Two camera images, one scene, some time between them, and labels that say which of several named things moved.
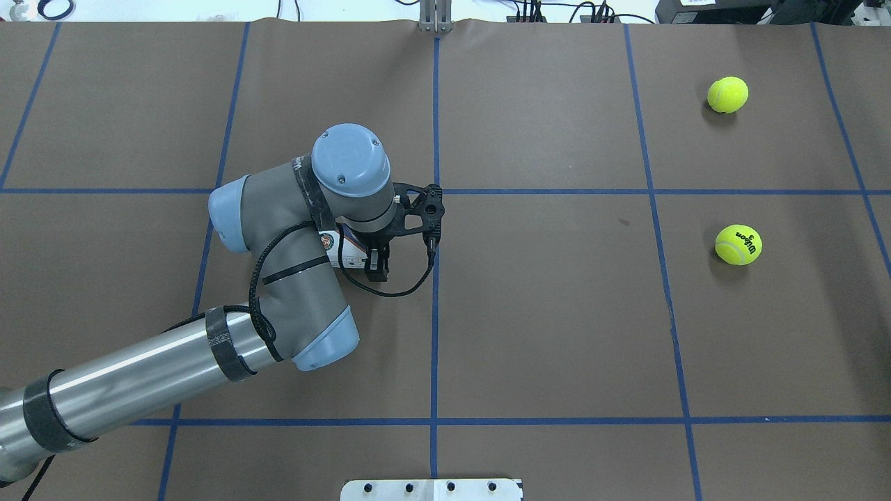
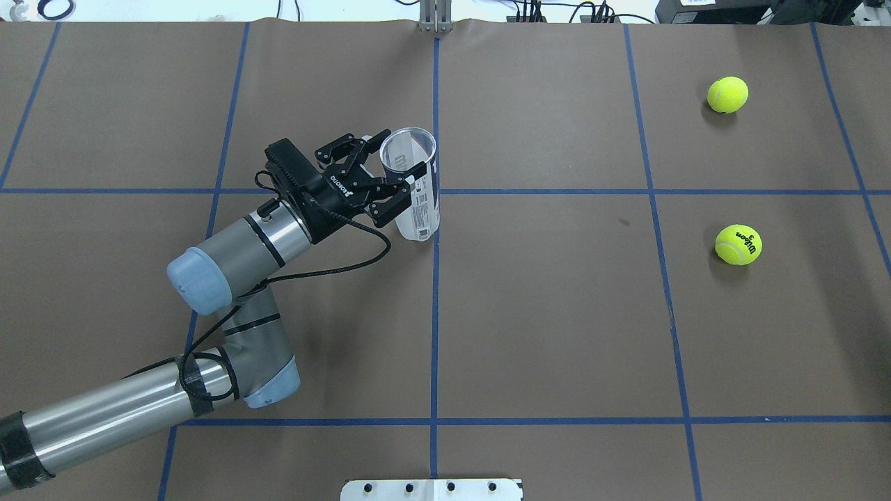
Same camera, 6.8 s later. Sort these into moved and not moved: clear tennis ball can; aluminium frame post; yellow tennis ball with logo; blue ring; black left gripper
Moved: black left gripper; clear tennis ball can
Not moved: aluminium frame post; yellow tennis ball with logo; blue ring
